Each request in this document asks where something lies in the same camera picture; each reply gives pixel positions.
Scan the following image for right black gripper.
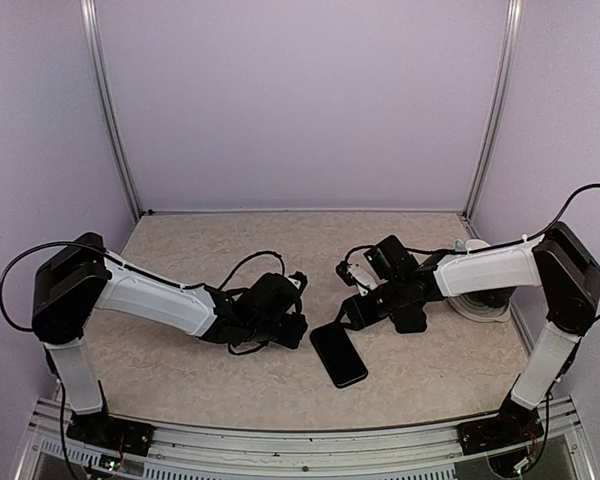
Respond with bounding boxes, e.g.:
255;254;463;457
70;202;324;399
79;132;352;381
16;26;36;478
336;275;408;329

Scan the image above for black phone case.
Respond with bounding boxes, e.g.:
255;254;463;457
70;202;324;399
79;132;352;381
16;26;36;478
390;304;427;334
309;322;370;390

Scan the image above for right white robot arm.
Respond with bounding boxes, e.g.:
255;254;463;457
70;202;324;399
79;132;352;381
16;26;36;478
335;222;600;444

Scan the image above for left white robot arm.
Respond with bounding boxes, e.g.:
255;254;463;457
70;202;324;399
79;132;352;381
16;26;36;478
32;232;308;445

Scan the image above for white round plate stack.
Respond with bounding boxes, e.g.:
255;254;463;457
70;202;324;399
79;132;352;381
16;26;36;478
446;294;511;323

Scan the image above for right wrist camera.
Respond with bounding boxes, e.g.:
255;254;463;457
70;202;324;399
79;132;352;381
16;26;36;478
335;260;378;296

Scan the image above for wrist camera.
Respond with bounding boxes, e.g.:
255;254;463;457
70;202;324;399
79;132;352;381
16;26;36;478
286;271;308;295
335;260;378;296

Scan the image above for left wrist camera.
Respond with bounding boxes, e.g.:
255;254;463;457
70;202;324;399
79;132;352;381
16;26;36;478
286;271;308;295

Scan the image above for front aluminium rail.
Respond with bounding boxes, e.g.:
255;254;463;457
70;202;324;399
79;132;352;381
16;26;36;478
9;398;600;479

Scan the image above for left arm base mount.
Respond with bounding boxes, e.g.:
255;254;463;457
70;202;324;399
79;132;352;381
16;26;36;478
67;401;155;457

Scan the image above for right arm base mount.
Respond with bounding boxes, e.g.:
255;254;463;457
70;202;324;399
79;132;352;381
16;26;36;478
456;394;544;455

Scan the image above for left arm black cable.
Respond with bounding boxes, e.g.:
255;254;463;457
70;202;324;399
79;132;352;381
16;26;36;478
0;241;287;356

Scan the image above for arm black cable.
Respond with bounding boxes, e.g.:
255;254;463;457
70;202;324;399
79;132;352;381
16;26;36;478
0;241;287;356
344;183;600;321

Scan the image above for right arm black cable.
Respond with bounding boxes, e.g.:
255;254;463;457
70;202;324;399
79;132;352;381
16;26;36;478
344;183;600;321

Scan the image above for right aluminium frame post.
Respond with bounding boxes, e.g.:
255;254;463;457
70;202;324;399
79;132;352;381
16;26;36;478
462;0;524;224

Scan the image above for aluminium frame post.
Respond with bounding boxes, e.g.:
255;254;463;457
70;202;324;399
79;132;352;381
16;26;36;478
80;0;143;223
462;0;524;224

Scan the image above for left aluminium frame post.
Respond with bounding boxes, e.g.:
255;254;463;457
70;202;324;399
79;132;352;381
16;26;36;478
80;0;143;223

